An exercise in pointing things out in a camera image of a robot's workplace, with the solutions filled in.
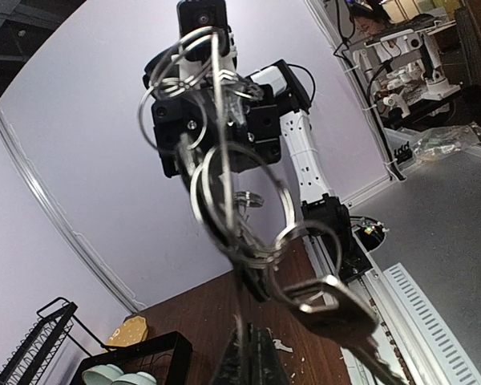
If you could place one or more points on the silver key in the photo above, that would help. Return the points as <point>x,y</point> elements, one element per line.
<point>349,322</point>

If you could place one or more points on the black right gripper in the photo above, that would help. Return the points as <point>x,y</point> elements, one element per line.
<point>216,120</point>

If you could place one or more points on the yellow dotted plate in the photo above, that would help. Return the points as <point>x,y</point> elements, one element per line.
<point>132,331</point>

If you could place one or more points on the pale green bowl front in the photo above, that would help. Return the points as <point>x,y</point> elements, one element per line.
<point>138,378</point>

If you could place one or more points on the pale green bowl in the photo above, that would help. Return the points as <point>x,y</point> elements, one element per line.
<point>138,378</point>
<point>104,374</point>

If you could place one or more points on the aluminium frame post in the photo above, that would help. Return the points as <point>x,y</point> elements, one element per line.
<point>57,216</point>
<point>352,88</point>

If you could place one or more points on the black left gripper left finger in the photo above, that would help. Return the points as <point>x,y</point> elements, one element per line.
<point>231,367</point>

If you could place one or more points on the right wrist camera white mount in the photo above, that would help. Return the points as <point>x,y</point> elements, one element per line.
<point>195,15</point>

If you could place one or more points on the pale green bowl rear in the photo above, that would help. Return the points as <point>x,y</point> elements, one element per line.
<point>104,374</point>

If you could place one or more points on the left aluminium frame post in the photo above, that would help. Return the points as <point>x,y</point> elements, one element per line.
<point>57,216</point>

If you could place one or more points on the aluminium front rail base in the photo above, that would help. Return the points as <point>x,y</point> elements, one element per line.
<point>412,336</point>

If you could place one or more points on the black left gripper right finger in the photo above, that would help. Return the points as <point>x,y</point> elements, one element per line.
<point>262,365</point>

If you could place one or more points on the black wire dish rack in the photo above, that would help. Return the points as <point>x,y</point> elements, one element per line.
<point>59,342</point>

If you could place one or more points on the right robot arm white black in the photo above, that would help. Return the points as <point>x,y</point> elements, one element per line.
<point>318,201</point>

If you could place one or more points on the right aluminium frame post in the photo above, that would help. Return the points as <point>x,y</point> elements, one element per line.
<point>352,88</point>

